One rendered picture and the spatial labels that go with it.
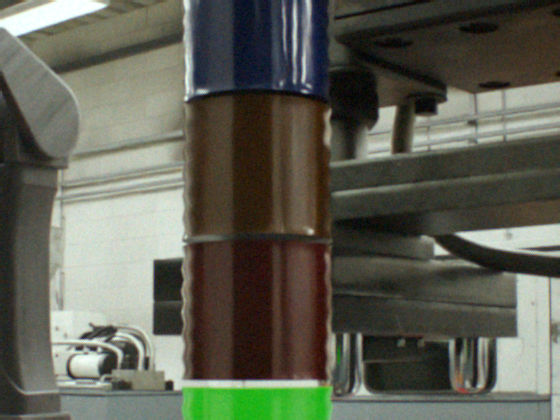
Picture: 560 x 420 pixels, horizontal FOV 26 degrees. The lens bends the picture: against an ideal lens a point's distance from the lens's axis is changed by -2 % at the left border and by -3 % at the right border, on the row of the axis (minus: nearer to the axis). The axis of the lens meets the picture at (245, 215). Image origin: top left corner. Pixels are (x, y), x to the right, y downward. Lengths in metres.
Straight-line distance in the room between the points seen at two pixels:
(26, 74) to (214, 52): 0.64
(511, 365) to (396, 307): 5.15
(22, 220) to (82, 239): 9.81
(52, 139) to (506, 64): 0.46
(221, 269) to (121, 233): 10.08
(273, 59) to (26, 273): 0.66
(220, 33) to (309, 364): 0.08
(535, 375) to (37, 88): 4.81
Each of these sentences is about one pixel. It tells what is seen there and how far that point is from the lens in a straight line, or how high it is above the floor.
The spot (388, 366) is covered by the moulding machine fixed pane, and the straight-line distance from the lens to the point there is 6.08.
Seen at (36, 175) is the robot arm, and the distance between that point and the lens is 0.95.
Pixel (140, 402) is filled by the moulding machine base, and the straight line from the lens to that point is 7.65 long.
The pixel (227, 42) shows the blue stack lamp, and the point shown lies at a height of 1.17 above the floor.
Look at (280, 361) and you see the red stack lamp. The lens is 0.29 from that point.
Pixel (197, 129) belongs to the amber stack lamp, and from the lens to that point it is 0.30.
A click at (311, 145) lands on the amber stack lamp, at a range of 0.30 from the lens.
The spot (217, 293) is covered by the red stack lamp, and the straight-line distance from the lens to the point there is 0.29.
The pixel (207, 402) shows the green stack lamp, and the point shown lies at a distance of 0.29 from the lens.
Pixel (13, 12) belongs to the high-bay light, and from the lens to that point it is 8.31.
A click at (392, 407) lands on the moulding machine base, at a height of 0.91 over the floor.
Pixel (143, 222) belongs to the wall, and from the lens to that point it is 10.18.
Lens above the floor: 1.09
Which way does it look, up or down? 7 degrees up
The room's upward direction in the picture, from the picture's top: straight up
